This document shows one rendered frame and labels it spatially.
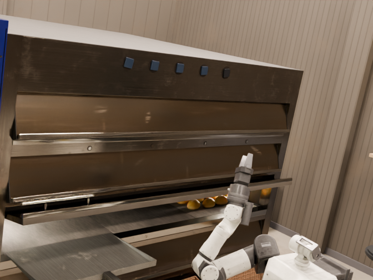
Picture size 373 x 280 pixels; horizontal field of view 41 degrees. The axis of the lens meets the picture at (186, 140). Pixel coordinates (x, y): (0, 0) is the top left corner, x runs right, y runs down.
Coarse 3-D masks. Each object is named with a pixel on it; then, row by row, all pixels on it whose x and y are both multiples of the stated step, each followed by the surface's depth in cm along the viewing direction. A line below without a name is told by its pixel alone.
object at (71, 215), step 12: (252, 180) 314; (264, 180) 315; (156, 192) 260; (168, 192) 261; (216, 192) 267; (60, 204) 222; (72, 204) 222; (84, 204) 223; (132, 204) 227; (144, 204) 232; (156, 204) 237; (12, 216) 197; (48, 216) 198; (60, 216) 202; (72, 216) 206
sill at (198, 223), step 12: (216, 216) 301; (252, 216) 321; (144, 228) 265; (156, 228) 267; (168, 228) 270; (180, 228) 277; (192, 228) 284; (132, 240) 254; (0, 264) 206; (12, 264) 210
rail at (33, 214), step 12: (276, 180) 304; (288, 180) 312; (180, 192) 249; (192, 192) 254; (204, 192) 260; (96, 204) 214; (108, 204) 218; (120, 204) 223; (24, 216) 191; (36, 216) 195
